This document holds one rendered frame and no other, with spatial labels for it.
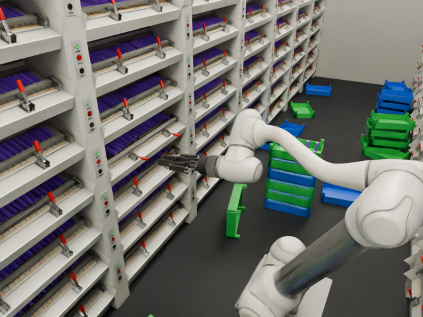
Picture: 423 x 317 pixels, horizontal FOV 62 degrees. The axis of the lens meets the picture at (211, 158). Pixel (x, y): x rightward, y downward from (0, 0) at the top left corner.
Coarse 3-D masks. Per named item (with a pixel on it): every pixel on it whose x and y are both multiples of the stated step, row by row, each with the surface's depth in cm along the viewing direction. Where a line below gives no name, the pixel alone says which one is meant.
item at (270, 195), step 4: (316, 184) 236; (268, 188) 230; (268, 192) 231; (272, 192) 230; (268, 196) 233; (272, 196) 232; (276, 196) 230; (280, 196) 229; (284, 196) 228; (288, 196) 227; (276, 200) 232; (280, 200) 231; (284, 200) 229; (288, 200) 228; (292, 200) 227; (296, 200) 226; (300, 200) 225; (304, 200) 223; (312, 200) 227; (296, 204) 227; (300, 204) 226; (304, 204) 225; (308, 204) 224
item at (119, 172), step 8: (168, 112) 191; (176, 112) 188; (176, 120) 188; (184, 120) 188; (152, 128) 178; (168, 128) 183; (176, 128) 185; (184, 128) 190; (160, 136) 175; (176, 136) 186; (128, 144) 163; (152, 144) 169; (160, 144) 171; (136, 152) 161; (144, 152) 163; (152, 152) 167; (128, 160) 155; (136, 160) 157; (144, 160) 163; (112, 168) 148; (120, 168) 150; (128, 168) 152; (112, 176) 145; (120, 176) 149; (112, 184) 146
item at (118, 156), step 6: (174, 120) 186; (162, 126) 178; (150, 132) 171; (156, 132) 173; (144, 138) 166; (138, 144) 162; (126, 150) 156; (132, 150) 160; (120, 156) 152; (108, 162) 147; (114, 162) 150
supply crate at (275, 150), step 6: (270, 144) 215; (276, 144) 231; (312, 144) 225; (270, 150) 216; (276, 150) 215; (282, 150) 213; (312, 150) 224; (318, 150) 224; (276, 156) 216; (282, 156) 215; (288, 156) 213; (318, 156) 206
